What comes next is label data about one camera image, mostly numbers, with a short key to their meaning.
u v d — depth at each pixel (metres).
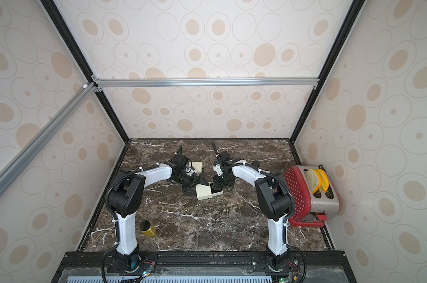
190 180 0.86
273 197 0.51
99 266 0.73
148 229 0.74
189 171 0.87
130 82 0.91
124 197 0.53
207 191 0.91
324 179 0.76
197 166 1.05
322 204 0.73
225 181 0.83
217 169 0.90
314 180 0.77
